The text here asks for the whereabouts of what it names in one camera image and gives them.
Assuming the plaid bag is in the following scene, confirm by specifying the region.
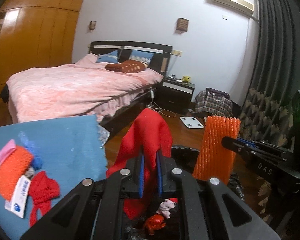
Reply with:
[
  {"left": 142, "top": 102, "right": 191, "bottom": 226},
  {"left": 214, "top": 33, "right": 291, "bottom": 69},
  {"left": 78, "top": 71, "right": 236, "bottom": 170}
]
[{"left": 195, "top": 88, "right": 232, "bottom": 117}]

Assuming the pink toy in bin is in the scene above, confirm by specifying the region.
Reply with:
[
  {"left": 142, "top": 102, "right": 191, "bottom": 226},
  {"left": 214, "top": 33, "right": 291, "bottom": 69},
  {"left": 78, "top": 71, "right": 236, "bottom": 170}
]
[{"left": 156, "top": 199, "right": 178, "bottom": 219}]

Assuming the blue pillow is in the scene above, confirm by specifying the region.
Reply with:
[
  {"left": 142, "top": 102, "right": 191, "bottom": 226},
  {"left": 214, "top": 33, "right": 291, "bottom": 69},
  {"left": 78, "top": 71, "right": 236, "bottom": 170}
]
[
  {"left": 96, "top": 50, "right": 118, "bottom": 64},
  {"left": 129, "top": 50, "right": 154, "bottom": 65}
]

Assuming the small red cloth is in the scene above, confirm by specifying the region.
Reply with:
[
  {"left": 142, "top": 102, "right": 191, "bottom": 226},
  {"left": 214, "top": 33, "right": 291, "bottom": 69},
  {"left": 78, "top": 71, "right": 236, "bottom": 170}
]
[{"left": 29, "top": 171, "right": 61, "bottom": 226}]

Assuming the left wall lamp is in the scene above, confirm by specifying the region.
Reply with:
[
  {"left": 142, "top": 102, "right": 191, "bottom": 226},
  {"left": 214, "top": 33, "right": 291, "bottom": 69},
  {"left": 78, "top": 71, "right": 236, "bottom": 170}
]
[{"left": 88, "top": 21, "right": 96, "bottom": 31}]

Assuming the pink face mask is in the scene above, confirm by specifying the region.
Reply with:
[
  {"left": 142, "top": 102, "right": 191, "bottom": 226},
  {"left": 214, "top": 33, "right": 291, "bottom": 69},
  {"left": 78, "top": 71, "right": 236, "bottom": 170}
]
[{"left": 0, "top": 139, "right": 17, "bottom": 165}]

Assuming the orange foam fruit net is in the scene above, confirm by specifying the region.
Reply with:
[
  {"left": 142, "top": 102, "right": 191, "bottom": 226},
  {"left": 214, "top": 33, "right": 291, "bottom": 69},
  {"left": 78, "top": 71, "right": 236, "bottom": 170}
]
[{"left": 192, "top": 115, "right": 241, "bottom": 185}]

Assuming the white medicine box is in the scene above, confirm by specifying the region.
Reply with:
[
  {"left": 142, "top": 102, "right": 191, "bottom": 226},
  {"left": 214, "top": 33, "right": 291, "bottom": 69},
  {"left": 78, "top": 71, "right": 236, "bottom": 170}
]
[{"left": 4, "top": 175, "right": 31, "bottom": 218}]

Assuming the red toy in bin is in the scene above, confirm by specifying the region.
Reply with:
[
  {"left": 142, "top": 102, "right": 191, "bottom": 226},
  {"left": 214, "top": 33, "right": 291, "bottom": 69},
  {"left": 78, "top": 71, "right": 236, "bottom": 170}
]
[{"left": 143, "top": 213, "right": 166, "bottom": 236}]

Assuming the brown dotted pillow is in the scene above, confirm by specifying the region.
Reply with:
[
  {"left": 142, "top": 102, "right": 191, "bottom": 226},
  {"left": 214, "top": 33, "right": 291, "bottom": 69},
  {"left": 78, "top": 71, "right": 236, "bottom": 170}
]
[{"left": 105, "top": 60, "right": 148, "bottom": 74}]

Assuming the pink bed quilt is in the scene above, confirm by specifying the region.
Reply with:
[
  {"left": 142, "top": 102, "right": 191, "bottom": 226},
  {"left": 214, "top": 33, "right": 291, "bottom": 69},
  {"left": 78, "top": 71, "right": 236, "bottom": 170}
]
[{"left": 6, "top": 53, "right": 163, "bottom": 124}]

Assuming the white power cable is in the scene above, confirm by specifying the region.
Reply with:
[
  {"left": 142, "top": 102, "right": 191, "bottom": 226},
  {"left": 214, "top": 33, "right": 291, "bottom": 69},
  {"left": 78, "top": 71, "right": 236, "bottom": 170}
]
[{"left": 147, "top": 89, "right": 177, "bottom": 119}]

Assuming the wooden wardrobe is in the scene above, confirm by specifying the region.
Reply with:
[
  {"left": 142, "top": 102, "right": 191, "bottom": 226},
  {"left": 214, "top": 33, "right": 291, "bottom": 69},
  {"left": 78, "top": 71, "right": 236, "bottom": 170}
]
[{"left": 0, "top": 0, "right": 83, "bottom": 91}]

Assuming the right wall lamp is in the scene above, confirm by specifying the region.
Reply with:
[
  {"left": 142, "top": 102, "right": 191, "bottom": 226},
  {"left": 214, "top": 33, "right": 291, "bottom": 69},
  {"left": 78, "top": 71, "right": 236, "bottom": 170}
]
[{"left": 175, "top": 18, "right": 189, "bottom": 33}]

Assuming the wall lamp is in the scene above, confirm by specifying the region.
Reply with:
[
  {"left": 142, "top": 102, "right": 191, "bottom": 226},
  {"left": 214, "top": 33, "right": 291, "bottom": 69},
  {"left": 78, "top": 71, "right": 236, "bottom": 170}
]
[
  {"left": 88, "top": 21, "right": 96, "bottom": 31},
  {"left": 175, "top": 18, "right": 189, "bottom": 33}
]

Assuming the blue table cloth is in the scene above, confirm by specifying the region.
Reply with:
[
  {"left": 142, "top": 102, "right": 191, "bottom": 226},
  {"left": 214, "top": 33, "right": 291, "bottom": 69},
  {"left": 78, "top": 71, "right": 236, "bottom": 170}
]
[{"left": 0, "top": 115, "right": 108, "bottom": 239}]

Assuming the black bed headboard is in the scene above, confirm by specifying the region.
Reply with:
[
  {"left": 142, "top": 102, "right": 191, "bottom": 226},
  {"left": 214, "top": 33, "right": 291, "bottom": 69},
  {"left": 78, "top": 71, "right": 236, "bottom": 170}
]
[{"left": 89, "top": 41, "right": 173, "bottom": 77}]

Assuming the black bedside table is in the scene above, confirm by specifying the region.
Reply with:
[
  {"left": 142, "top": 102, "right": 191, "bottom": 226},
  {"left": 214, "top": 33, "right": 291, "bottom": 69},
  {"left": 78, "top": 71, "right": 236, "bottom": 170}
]
[{"left": 155, "top": 77, "right": 195, "bottom": 114}]

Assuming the blue pillow left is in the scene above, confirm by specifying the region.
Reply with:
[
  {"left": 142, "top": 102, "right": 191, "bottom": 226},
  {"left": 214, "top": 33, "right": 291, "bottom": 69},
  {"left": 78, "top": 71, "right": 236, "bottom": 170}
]
[{"left": 96, "top": 50, "right": 118, "bottom": 64}]

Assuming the white bathroom scale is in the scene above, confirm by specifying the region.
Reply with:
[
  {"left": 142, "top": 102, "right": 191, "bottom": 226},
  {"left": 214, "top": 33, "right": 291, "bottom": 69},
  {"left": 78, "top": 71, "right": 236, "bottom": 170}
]
[{"left": 179, "top": 116, "right": 204, "bottom": 129}]

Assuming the blue plastic bag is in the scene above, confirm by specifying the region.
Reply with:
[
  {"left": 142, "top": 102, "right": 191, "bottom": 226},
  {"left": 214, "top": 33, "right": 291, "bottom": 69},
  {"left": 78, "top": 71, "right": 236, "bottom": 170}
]
[{"left": 18, "top": 132, "right": 43, "bottom": 170}]

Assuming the yellow plush toy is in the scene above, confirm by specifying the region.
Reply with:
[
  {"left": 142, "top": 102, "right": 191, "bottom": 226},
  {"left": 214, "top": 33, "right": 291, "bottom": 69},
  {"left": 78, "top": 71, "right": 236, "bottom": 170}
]
[{"left": 181, "top": 76, "right": 191, "bottom": 83}]

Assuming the black trash bin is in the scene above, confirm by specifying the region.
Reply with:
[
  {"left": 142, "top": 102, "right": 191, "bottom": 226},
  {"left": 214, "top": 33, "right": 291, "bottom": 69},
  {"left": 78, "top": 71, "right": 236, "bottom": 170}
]
[{"left": 123, "top": 145, "right": 247, "bottom": 239}]

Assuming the blue pillow right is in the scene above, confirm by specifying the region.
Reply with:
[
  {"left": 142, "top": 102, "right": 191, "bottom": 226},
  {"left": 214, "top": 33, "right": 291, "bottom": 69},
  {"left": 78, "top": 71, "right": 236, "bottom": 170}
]
[{"left": 129, "top": 50, "right": 154, "bottom": 65}]

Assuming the white air conditioner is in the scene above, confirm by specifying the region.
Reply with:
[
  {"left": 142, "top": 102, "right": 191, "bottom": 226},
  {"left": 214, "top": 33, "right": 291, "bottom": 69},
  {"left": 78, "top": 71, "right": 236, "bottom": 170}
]
[{"left": 213, "top": 0, "right": 255, "bottom": 16}]

